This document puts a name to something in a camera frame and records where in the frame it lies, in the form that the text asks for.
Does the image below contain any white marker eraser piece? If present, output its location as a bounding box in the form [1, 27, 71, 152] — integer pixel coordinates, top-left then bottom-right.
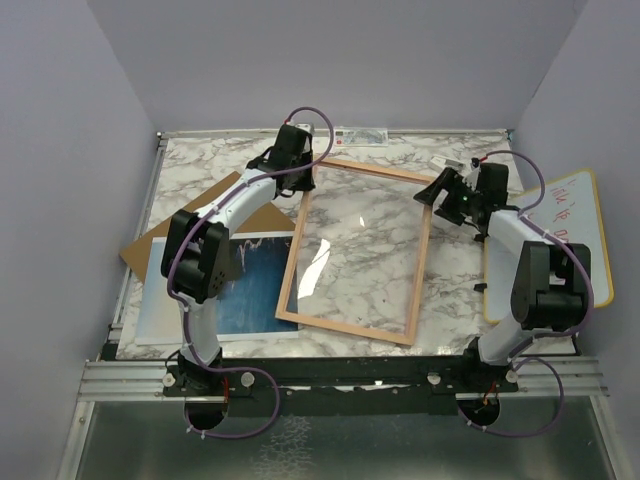
[429, 155, 465, 172]

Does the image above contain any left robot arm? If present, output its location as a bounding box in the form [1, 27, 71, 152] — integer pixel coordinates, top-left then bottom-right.
[161, 122, 315, 395]

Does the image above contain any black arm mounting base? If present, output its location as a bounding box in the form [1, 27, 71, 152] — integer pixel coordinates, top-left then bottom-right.
[163, 355, 518, 417]

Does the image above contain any clear acrylic sheet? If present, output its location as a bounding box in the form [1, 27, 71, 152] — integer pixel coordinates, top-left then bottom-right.
[285, 165, 429, 335]

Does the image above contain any blue landscape photo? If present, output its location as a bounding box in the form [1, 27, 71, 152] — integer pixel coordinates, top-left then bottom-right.
[134, 230, 301, 346]

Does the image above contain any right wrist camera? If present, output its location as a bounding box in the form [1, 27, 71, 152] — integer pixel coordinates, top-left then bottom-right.
[466, 156, 487, 183]

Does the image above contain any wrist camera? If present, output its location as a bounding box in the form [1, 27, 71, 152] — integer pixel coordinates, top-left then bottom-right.
[466, 156, 487, 183]
[293, 123, 315, 136]

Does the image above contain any small label card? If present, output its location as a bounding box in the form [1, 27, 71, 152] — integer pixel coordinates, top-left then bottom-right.
[334, 127, 389, 147]

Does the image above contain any brown cardboard backing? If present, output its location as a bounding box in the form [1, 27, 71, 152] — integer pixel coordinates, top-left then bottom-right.
[118, 170, 305, 281]

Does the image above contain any pink picture frame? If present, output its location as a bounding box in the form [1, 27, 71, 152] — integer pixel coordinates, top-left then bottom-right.
[274, 157, 437, 347]

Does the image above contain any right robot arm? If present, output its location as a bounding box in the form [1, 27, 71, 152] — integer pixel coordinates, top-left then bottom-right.
[414, 159, 594, 391]

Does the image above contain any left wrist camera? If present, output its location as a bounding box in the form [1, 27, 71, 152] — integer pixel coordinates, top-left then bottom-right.
[293, 123, 315, 136]

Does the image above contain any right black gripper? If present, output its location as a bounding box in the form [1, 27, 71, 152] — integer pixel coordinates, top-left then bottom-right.
[414, 167, 483, 226]

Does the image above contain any yellow rimmed whiteboard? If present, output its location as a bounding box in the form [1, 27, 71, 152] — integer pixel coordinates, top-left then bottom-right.
[484, 168, 614, 324]

